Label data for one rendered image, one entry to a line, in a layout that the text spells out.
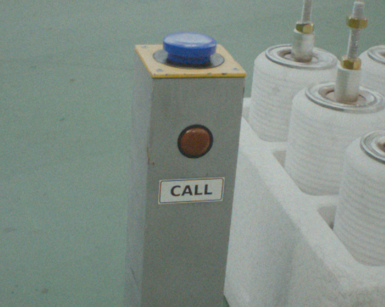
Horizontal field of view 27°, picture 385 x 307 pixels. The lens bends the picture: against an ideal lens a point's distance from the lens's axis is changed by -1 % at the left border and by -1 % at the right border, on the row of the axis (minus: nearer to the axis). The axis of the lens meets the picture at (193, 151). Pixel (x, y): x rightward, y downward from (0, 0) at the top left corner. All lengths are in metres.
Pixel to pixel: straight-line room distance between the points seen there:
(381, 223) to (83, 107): 0.83
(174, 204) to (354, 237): 0.15
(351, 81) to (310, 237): 0.16
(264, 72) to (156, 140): 0.26
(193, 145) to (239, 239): 0.25
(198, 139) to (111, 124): 0.72
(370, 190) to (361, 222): 0.03
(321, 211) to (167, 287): 0.15
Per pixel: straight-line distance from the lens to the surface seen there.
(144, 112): 0.60
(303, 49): 0.85
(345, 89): 0.75
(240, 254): 0.83
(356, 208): 0.65
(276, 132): 0.84
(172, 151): 0.60
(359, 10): 0.73
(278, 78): 0.83
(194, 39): 0.61
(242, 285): 0.84
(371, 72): 0.88
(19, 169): 1.16
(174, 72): 0.58
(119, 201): 1.08
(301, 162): 0.75
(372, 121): 0.73
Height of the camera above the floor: 0.50
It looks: 24 degrees down
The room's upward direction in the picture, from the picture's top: 4 degrees clockwise
